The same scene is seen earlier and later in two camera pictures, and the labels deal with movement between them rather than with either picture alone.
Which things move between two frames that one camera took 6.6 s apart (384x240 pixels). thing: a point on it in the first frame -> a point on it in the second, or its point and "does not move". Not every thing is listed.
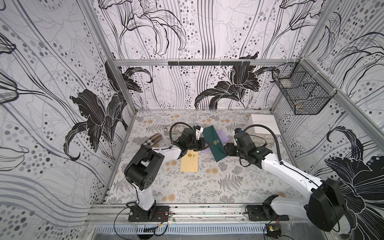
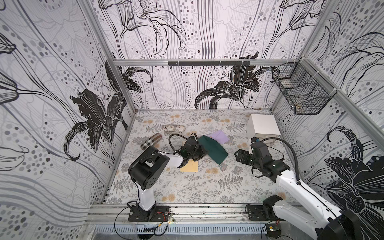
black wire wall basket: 307,90 does not move
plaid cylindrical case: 152,140 does not move
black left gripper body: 194,144 -> 196,154
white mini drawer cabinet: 260,136 does not move
